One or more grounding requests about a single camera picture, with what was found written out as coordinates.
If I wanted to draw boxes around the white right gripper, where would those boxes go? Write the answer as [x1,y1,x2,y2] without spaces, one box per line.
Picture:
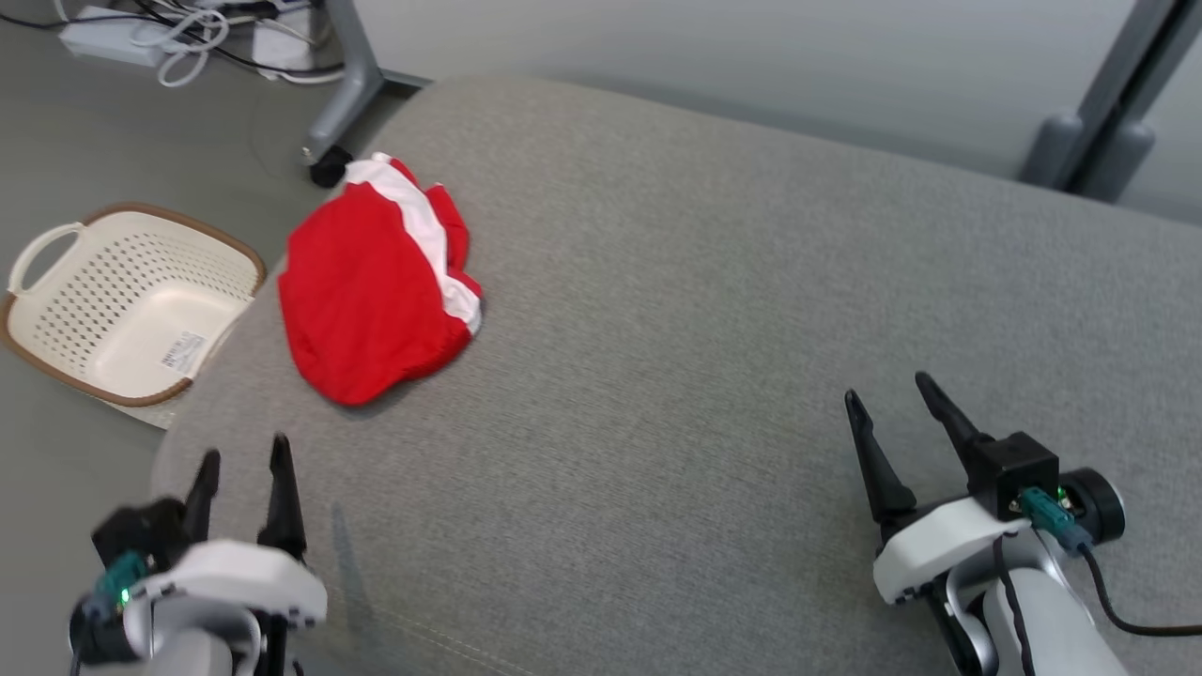
[842,371,1035,605]

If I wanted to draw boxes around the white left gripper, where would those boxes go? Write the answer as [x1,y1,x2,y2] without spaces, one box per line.
[130,433,329,630]

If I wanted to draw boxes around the red shorts with white stripes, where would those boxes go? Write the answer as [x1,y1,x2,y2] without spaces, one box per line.
[277,152,485,407]

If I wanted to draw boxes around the white barcode label sticker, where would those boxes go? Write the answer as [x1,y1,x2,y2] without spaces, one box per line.
[159,330,208,373]

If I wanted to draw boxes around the cream laundry basket brown rim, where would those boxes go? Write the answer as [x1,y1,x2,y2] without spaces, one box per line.
[0,202,270,429]

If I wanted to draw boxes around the black caster wheel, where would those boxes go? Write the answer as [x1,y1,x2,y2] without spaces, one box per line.
[308,150,354,190]

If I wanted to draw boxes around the grey metal desk leg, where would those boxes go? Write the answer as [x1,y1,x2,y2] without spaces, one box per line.
[300,0,434,175]

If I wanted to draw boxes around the white box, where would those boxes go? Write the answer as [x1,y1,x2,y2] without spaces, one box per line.
[251,8,321,82]

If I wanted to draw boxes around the white power strip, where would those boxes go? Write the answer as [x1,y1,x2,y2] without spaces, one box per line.
[58,7,172,68]

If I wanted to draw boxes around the green left camera connector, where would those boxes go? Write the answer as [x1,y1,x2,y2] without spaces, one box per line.
[86,551,152,617]

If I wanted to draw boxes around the green camera connector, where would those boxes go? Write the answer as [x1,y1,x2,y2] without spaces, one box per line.
[86,551,152,617]
[1018,485,1096,558]

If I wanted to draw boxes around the green right camera connector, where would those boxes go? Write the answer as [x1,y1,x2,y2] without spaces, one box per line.
[1018,485,1096,558]

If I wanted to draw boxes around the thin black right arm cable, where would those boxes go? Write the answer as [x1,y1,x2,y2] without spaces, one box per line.
[990,534,1040,676]

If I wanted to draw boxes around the black right camera cable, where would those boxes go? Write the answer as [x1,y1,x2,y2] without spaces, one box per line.
[1077,544,1202,638]

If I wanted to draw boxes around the grey partition post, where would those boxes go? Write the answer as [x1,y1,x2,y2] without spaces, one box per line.
[1018,0,1202,204]

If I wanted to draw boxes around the white looped cable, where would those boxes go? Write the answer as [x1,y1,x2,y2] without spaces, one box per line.
[130,8,232,89]

